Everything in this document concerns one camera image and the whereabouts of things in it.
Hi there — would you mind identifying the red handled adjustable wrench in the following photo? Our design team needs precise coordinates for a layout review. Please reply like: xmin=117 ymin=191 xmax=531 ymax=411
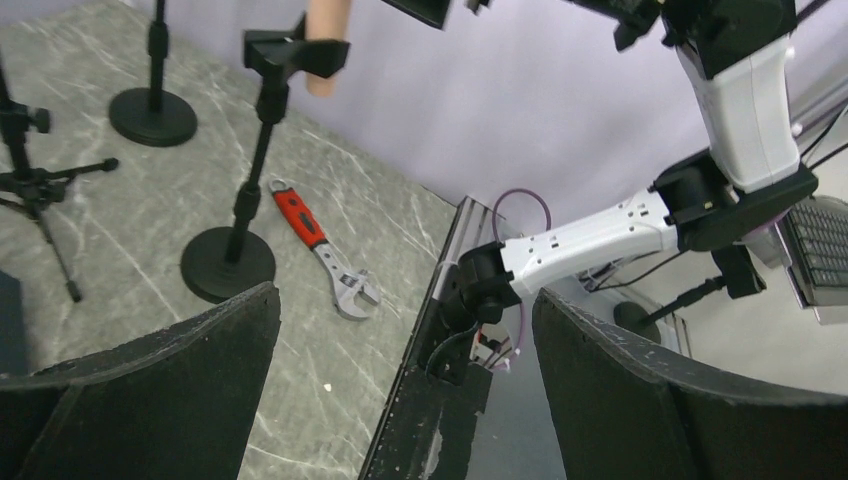
xmin=268 ymin=178 xmax=381 ymax=321

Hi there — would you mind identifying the black round-base shock-mount stand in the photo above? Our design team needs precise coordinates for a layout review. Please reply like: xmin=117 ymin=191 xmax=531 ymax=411
xmin=108 ymin=0 xmax=198 ymax=148

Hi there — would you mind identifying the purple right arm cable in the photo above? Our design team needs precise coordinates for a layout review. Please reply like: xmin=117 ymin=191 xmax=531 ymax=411
xmin=490 ymin=188 xmax=553 ymax=372

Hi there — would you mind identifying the black round-base microphone stand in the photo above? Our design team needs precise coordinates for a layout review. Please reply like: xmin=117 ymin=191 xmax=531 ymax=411
xmin=180 ymin=12 xmax=349 ymax=303

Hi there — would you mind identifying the black tripod microphone stand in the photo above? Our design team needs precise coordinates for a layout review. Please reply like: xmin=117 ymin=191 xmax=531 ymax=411
xmin=1 ymin=75 xmax=120 ymax=303

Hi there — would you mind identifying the beige microphone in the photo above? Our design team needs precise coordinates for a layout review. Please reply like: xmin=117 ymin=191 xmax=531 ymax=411
xmin=304 ymin=0 xmax=354 ymax=99

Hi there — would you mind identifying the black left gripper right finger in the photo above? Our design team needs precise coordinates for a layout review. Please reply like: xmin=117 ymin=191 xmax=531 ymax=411
xmin=532 ymin=289 xmax=847 ymax=479

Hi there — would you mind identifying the black mounting base rail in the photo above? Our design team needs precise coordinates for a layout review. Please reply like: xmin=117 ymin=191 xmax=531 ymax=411
xmin=359 ymin=197 xmax=492 ymax=479

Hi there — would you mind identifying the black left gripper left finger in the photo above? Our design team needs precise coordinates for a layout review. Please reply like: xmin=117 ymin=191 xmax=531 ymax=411
xmin=1 ymin=282 xmax=281 ymax=479

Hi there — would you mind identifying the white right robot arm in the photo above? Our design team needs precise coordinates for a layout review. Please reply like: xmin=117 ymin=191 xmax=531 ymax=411
xmin=443 ymin=1 xmax=818 ymax=330

